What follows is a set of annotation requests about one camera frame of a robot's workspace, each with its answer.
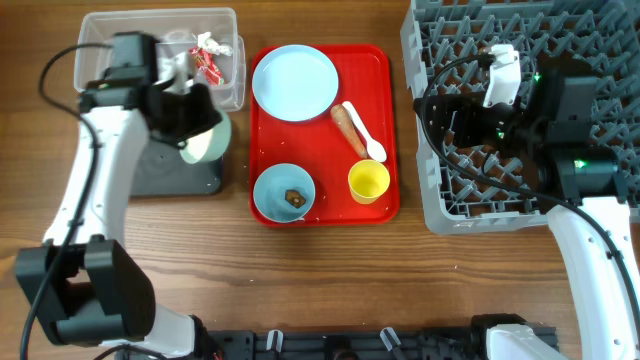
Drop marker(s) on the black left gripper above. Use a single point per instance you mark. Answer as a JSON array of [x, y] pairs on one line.
[[209, 115]]

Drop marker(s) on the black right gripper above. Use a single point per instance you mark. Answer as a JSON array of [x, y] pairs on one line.
[[469, 108]]

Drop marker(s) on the pale green bowl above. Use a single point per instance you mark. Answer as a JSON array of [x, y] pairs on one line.
[[210, 145]]

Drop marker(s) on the red snack wrapper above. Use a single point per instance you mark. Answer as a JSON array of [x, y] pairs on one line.
[[207, 67]]

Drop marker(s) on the white tissue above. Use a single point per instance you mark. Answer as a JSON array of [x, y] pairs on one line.
[[207, 43]]

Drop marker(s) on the yellow cup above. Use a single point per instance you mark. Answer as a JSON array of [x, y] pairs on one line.
[[368, 180]]

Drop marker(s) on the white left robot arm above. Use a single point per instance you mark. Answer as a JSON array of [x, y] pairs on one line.
[[82, 286]]

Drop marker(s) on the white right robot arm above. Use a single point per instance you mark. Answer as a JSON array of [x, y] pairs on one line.
[[580, 184]]

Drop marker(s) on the grey-blue dishwasher rack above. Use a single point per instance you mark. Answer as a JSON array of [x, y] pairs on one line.
[[603, 33]]

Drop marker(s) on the black tray bin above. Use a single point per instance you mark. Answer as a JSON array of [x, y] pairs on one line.
[[161, 172]]

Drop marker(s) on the clear plastic bin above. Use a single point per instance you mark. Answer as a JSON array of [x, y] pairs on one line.
[[177, 30]]

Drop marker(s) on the white plastic spoon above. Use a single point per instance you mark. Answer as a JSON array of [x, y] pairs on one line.
[[375, 149]]

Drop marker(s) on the red plastic tray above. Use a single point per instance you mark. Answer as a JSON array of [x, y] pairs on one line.
[[318, 146]]

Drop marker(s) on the light blue bowl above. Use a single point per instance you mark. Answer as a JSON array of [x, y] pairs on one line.
[[269, 192]]

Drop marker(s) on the light blue plate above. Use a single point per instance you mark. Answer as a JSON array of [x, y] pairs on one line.
[[295, 83]]

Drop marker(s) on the orange carrot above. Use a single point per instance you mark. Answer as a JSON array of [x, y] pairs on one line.
[[343, 121]]

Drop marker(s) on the brown food scrap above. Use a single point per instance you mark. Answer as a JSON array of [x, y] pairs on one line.
[[295, 198]]

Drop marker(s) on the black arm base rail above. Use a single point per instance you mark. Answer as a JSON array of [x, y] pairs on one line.
[[442, 343]]

